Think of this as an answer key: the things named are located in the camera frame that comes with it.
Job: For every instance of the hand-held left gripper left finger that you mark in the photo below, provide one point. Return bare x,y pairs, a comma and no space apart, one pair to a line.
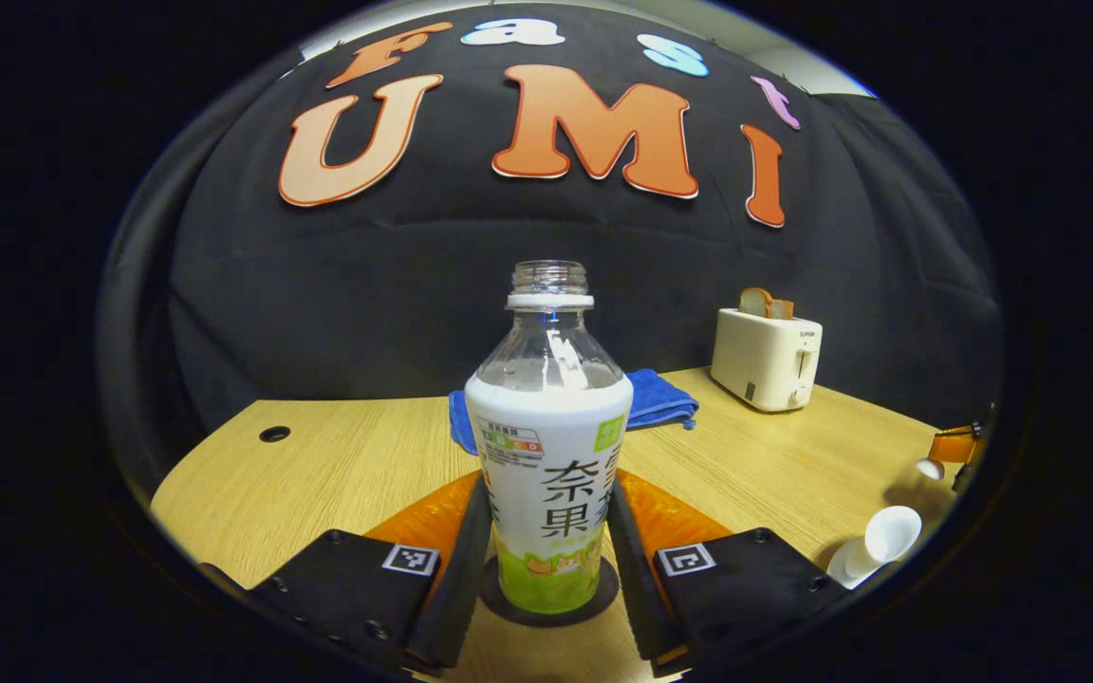
347,588

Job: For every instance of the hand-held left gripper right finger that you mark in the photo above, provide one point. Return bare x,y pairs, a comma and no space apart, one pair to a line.
746,588

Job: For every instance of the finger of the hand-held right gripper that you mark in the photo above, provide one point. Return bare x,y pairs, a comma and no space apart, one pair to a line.
953,444

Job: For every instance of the white teacup lid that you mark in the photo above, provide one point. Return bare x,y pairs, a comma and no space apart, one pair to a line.
929,468

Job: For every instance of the white teacup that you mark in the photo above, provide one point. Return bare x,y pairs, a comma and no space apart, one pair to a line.
891,533

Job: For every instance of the dark round coaster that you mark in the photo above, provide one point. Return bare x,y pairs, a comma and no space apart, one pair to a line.
546,619

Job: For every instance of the clear white-labelled water bottle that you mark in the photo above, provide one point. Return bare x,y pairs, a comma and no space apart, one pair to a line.
546,446

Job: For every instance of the white saucer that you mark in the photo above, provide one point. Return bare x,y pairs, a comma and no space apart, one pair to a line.
845,567

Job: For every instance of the blue cloth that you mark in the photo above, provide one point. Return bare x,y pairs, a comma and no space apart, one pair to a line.
660,403

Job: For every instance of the white toaster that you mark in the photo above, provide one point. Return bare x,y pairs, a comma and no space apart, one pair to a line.
760,360

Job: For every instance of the toasted bread slice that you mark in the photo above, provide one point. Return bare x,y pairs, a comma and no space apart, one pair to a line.
782,309
755,302

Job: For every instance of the black backdrop cloth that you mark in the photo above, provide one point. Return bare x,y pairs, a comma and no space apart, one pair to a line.
414,285

